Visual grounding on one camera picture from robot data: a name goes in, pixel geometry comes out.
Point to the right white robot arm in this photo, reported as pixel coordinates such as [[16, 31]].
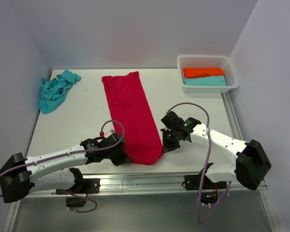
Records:
[[248, 165]]

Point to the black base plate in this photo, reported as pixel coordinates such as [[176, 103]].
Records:
[[192, 182], [84, 185]]

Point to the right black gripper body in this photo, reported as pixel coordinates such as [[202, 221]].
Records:
[[170, 140]]

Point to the crimson red t shirt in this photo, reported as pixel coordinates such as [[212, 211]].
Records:
[[128, 105]]

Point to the crumpled teal t shirt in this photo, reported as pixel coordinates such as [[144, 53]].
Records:
[[54, 92]]

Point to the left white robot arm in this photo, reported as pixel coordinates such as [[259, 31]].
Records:
[[20, 176]]

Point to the rolled teal t shirt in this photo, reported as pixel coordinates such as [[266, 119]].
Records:
[[211, 81]]

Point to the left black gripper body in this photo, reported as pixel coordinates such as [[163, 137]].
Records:
[[117, 157]]

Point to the rolled orange t shirt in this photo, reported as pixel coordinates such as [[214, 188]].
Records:
[[202, 72]]

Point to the white perforated plastic basket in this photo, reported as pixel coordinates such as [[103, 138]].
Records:
[[203, 61]]

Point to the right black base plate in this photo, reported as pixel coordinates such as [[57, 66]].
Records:
[[192, 182]]

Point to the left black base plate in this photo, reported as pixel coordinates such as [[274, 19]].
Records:
[[84, 185]]

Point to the aluminium mounting rail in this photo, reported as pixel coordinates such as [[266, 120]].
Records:
[[147, 183]]

